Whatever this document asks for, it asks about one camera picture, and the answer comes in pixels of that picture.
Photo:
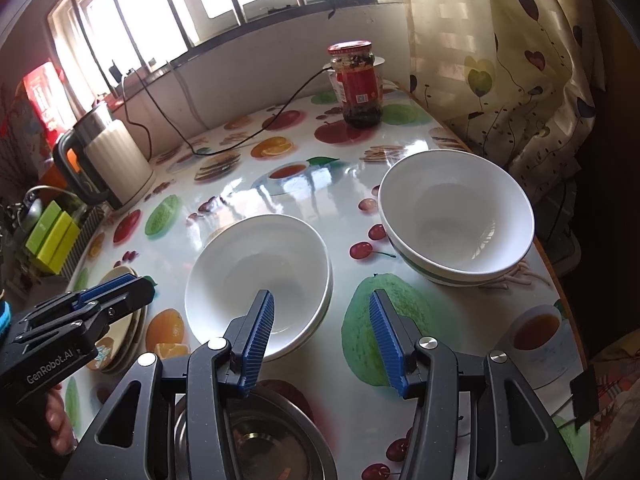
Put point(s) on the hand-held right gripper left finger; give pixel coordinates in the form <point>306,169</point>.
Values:
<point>257,345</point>

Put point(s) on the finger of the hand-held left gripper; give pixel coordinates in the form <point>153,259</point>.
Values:
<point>130,295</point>
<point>107,286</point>

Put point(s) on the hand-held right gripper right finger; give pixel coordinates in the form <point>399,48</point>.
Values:
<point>387,345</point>

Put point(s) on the large cream plate blue print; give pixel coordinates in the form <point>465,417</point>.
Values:
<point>102,356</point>

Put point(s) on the small white bowl blue stripes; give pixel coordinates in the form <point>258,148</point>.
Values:
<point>250,270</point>

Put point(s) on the stainless steel bowl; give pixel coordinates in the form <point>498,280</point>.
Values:
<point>280,435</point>

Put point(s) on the large white bowl blue stripes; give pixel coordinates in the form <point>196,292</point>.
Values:
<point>450,210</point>

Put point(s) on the person's left hand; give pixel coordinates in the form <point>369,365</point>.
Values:
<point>59,420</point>

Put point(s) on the grey chevron pattern box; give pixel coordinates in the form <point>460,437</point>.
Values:
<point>85,240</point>

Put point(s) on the grey oval device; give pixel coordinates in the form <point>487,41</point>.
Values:
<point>30,215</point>

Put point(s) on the orange box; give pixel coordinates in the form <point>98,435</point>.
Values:
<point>50,180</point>

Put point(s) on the cream ribbed electric kettle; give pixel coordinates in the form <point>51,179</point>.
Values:
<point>115,160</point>

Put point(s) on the food print glossy tablecloth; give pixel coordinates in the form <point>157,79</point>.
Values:
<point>310,195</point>

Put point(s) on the red printed carton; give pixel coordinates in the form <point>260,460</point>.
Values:
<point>45,95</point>

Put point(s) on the floral cloth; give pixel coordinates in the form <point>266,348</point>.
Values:
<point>617,400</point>

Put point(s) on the glass jar red label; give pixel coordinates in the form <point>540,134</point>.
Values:
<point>357,85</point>

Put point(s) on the window with metal bars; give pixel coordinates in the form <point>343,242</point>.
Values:
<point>200,0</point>

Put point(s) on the cream heart print curtain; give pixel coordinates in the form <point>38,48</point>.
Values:
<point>500,60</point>

